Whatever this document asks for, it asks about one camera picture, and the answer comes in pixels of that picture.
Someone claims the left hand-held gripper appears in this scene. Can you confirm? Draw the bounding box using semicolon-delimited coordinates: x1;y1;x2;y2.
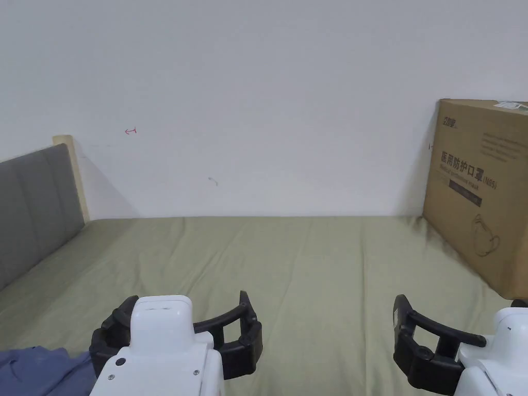
88;290;263;396

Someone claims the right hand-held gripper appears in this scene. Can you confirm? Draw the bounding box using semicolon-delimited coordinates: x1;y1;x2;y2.
391;293;528;396

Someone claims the dark blue shirt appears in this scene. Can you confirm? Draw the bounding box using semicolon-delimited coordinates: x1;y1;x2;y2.
0;346;98;396

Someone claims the brown cardboard carton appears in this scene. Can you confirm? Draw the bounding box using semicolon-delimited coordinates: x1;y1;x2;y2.
421;98;528;301

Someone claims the bed with pale green sheet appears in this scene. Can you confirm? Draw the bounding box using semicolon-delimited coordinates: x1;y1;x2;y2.
0;216;528;396

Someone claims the grey padded headboard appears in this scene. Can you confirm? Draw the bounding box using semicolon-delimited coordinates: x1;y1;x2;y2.
0;135;91;292

